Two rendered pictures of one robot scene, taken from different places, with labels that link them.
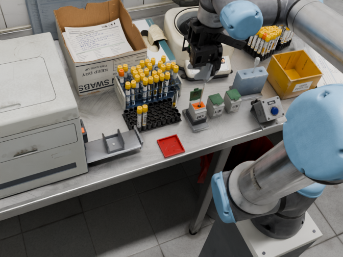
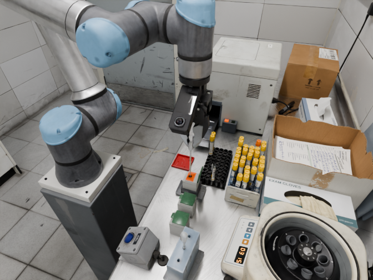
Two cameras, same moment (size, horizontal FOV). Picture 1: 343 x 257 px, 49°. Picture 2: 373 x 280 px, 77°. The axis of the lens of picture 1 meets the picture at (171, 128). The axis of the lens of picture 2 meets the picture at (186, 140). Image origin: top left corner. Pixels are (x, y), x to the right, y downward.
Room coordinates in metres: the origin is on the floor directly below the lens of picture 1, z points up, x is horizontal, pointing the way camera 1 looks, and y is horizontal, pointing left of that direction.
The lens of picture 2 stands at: (1.14, -0.40, 1.51)
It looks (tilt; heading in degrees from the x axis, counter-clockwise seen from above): 41 degrees down; 139
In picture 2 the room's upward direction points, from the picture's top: straight up
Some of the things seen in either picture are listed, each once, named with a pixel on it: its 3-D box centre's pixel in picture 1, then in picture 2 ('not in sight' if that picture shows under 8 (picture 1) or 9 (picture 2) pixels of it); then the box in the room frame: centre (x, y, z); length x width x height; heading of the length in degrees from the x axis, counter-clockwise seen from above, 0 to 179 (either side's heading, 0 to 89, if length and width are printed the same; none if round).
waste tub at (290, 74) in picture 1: (292, 74); not in sight; (1.02, -0.40, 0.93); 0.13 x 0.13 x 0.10; 27
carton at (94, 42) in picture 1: (100, 45); (311, 158); (0.99, 0.29, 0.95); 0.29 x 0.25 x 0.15; 31
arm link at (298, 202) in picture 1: (293, 182); (67, 132); (0.48, -0.31, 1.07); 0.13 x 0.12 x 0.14; 112
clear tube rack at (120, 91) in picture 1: (148, 86); (246, 173); (0.87, 0.10, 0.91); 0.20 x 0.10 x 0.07; 121
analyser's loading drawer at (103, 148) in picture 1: (105, 145); (207, 125); (0.60, 0.18, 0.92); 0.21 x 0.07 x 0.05; 121
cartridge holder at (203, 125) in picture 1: (195, 117); (191, 188); (0.78, -0.07, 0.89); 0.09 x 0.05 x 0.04; 31
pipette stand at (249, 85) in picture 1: (248, 82); (184, 257); (0.95, -0.24, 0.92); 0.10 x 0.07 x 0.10; 115
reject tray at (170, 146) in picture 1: (170, 146); (182, 161); (0.66, -0.01, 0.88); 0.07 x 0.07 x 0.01; 31
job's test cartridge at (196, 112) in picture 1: (196, 111); (191, 183); (0.78, -0.07, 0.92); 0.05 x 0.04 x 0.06; 31
